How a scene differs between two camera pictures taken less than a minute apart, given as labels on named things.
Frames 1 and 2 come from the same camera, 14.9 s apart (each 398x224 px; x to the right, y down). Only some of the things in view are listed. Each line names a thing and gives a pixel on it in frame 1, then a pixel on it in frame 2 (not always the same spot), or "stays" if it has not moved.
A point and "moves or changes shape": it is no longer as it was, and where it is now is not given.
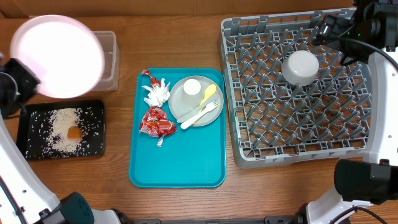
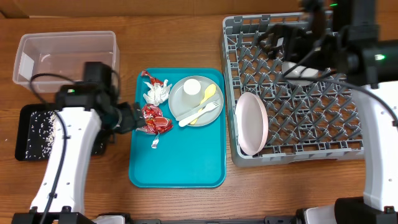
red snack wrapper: x=154 y=122 moves or changes shape
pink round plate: x=66 y=53 -> x=252 y=121
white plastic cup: x=191 y=93 stays
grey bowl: x=300 y=68 stays
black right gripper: x=338 y=28 -> x=288 y=38
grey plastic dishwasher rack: x=273 y=122 stays
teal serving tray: x=193 y=157 stays
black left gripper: x=29 y=81 -> x=129 y=121
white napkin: x=158 y=94 stays
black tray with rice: x=62 y=129 stays
